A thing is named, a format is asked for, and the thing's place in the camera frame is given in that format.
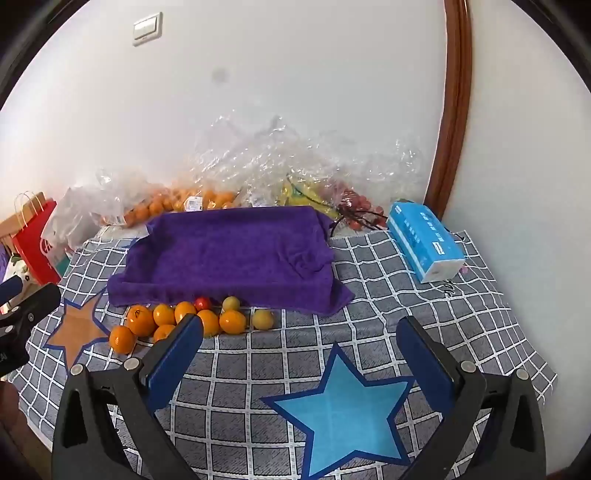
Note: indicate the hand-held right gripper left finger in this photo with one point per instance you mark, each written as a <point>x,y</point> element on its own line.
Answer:
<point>178,355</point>

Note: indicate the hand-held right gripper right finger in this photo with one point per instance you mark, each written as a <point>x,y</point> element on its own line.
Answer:
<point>418,353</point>

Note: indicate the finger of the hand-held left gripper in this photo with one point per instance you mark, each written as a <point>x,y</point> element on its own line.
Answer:
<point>9,290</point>
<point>32,314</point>

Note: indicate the orange mandarin with stem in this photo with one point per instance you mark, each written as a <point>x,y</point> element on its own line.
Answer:
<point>141,320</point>

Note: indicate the small red apple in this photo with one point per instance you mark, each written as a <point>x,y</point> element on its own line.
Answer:
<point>202,303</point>

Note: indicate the yellow-green plum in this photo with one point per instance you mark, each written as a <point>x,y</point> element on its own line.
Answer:
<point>231,303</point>
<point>263,319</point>

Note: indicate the heap of small red fruits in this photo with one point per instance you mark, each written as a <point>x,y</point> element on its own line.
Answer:
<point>360,203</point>

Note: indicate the white spotted cloth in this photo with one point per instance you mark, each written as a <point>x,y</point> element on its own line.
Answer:
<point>18,270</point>

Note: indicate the red paper bag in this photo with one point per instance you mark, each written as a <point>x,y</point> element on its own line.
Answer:
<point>30,249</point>

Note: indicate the brown paper bag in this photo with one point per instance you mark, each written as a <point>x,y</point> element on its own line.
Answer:
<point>27,211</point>

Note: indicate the white plastic bag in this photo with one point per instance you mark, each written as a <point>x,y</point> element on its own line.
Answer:
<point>69,217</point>

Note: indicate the grey checked star blanket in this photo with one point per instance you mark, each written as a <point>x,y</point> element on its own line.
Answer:
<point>277,364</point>

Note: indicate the blue tissue pack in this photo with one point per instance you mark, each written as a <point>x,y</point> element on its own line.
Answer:
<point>425,240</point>

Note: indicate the purple towel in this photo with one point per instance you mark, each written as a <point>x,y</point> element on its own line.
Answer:
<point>231,254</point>

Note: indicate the heap of small mandarins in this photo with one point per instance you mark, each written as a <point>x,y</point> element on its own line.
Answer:
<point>217,198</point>
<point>147,207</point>

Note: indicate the crumpled clear plastic bag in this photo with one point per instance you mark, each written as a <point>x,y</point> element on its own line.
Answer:
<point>392,170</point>

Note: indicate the yellow banana bunch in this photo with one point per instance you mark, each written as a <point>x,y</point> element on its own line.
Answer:
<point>300,194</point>

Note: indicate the clear bag with white label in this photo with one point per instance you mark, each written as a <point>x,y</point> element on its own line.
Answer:
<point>221,157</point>

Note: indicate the crumpled clear banana bag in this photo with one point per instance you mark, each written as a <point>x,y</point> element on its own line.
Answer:
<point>300,157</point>

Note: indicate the brown wooden door frame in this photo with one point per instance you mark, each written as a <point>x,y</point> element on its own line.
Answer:
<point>457,92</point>

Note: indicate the white wall switch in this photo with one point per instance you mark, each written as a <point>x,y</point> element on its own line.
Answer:
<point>147,28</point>

